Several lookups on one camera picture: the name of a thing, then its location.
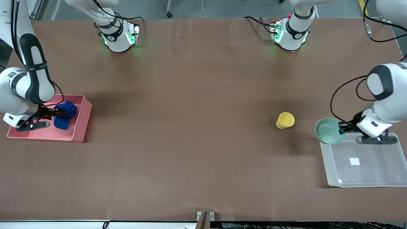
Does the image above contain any black base cable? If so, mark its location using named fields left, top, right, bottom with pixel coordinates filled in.
left=244, top=16, right=276, bottom=34
left=92, top=0, right=144, bottom=32

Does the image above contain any blue cloth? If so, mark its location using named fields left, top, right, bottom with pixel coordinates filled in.
left=53, top=101, right=78, bottom=130

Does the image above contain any metal table bracket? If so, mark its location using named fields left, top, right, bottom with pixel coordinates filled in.
left=197, top=211, right=215, bottom=229

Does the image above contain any mint green bowl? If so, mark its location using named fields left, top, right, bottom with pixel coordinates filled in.
left=315, top=118, right=347, bottom=145

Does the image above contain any pink plastic bin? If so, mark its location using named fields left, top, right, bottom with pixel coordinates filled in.
left=7, top=94, right=93, bottom=143

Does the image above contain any clear plastic box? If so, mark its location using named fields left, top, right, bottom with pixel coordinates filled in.
left=320, top=133, right=407, bottom=188

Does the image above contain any yellow cup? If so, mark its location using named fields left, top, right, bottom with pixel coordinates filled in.
left=276, top=112, right=295, bottom=130

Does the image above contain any grey base connector box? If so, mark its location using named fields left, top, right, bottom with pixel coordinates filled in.
left=270, top=20, right=284, bottom=44
left=127, top=22, right=141, bottom=45

